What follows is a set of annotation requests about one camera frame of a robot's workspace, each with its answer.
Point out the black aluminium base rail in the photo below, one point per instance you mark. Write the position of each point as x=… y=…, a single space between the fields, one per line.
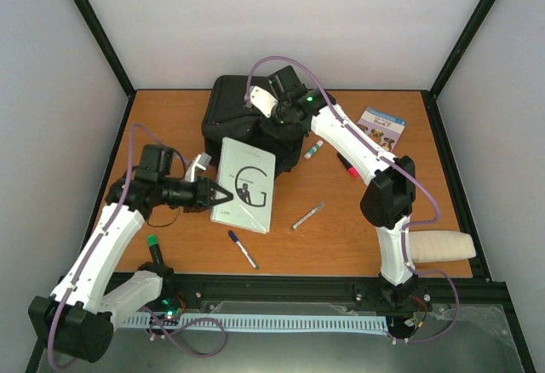
x=361 y=294

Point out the black frame post left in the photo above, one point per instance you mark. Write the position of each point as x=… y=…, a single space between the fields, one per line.
x=98 y=32

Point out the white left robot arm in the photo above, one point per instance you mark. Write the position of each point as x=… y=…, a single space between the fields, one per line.
x=80 y=316

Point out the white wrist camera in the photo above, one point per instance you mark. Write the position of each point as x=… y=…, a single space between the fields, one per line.
x=198 y=165
x=264 y=101

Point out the black student backpack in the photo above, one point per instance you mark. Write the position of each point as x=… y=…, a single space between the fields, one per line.
x=227 y=116

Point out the pink highlighter marker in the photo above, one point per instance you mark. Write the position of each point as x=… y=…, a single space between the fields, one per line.
x=349 y=167

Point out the dog picture book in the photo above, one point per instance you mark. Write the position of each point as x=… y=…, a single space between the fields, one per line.
x=384 y=129

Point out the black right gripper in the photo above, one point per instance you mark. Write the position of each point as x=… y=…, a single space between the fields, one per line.
x=275 y=131

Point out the black frame post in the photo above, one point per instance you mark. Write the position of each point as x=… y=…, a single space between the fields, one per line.
x=98 y=32
x=469 y=31

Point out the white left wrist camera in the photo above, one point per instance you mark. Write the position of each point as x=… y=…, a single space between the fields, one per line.
x=198 y=165

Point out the black frame post right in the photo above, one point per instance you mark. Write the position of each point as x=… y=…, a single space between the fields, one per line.
x=469 y=31

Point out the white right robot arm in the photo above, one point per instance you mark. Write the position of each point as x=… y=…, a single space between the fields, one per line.
x=390 y=182

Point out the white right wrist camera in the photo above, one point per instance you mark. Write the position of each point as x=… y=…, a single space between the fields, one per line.
x=264 y=101

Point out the grey book with G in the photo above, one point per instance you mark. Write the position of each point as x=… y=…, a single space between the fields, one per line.
x=248 y=173

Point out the blue capped pen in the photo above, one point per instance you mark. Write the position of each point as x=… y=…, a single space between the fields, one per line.
x=232 y=235

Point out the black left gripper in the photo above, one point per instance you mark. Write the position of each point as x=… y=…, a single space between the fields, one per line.
x=203 y=197

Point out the white pen green tip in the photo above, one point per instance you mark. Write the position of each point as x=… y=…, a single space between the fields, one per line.
x=308 y=215

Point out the white glue stick green cap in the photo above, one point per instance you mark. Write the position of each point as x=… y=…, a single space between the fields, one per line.
x=313 y=149

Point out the green capped black marker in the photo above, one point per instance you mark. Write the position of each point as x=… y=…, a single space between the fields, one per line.
x=155 y=252

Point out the beige cloth roll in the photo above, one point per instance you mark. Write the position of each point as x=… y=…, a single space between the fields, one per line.
x=440 y=246

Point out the light blue cable duct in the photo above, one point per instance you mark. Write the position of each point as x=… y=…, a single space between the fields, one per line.
x=263 y=323

